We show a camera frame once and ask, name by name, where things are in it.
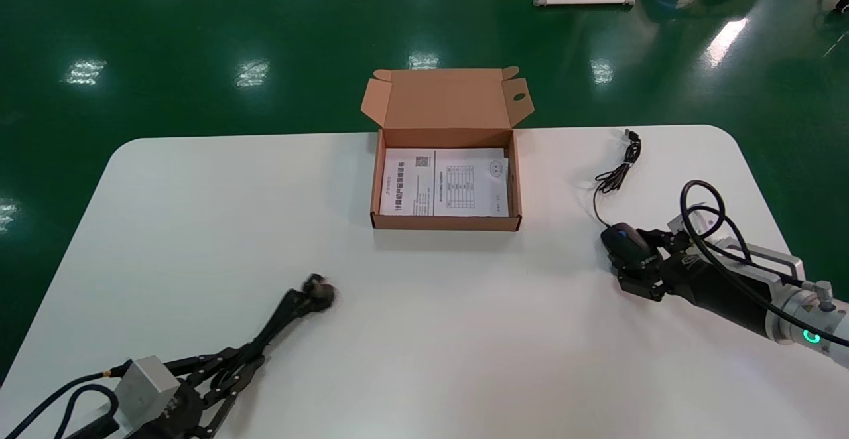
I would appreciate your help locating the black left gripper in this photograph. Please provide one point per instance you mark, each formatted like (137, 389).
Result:
(189, 412)

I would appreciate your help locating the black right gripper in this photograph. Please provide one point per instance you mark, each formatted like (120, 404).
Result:
(716, 290)

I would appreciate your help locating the brown cardboard storage box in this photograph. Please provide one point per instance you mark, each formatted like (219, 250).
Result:
(448, 104)

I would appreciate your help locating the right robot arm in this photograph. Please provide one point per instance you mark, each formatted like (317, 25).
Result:
(806, 323)

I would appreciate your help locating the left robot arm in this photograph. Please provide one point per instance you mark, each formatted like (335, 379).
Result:
(86, 426)

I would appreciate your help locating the white printed paper sheet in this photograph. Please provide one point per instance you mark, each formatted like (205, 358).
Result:
(451, 184)

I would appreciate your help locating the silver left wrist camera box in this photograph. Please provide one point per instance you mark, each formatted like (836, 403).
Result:
(146, 389)

